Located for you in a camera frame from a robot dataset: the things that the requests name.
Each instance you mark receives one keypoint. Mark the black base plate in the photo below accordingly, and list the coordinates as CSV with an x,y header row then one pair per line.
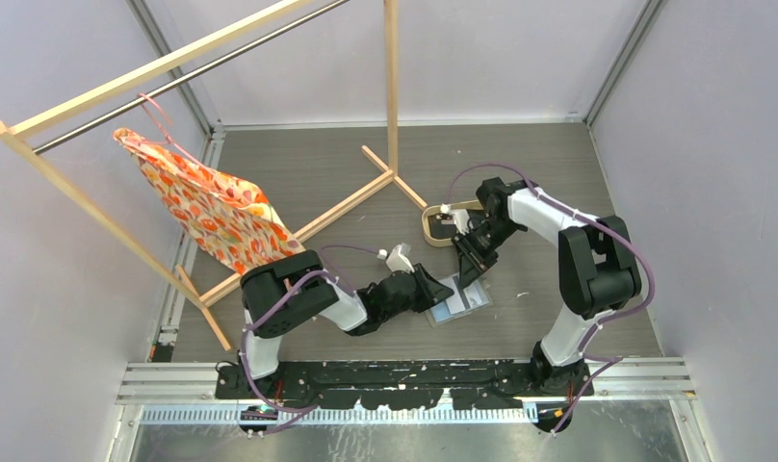
x,y
402,385

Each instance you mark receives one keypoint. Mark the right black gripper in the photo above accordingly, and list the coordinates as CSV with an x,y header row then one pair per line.
x,y
472,262

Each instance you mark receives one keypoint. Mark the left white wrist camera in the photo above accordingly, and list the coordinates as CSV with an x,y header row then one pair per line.
x,y
397,259

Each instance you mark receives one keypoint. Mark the aluminium frame rail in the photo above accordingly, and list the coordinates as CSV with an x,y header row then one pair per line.
x,y
184,393

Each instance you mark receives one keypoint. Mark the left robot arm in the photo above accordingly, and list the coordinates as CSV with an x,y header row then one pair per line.
x,y
281,296

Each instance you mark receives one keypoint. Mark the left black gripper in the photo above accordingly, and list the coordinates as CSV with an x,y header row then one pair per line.
x,y
431,291

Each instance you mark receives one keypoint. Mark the oval wooden tray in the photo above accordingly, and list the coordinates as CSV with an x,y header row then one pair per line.
x,y
440,232

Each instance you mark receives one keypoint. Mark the metal rack rod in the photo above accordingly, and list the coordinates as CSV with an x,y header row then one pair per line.
x,y
168,62

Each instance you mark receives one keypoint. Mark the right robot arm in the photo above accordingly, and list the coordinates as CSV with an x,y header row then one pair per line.
x,y
597,267

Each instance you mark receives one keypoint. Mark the grey chip credit card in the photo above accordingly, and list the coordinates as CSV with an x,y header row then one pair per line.
x,y
457,303

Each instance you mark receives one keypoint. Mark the pink wire hanger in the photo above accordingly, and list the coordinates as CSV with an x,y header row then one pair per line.
x,y
161,119

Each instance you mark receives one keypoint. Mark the floral orange cloth bag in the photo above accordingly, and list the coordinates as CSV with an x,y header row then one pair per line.
x,y
229,218

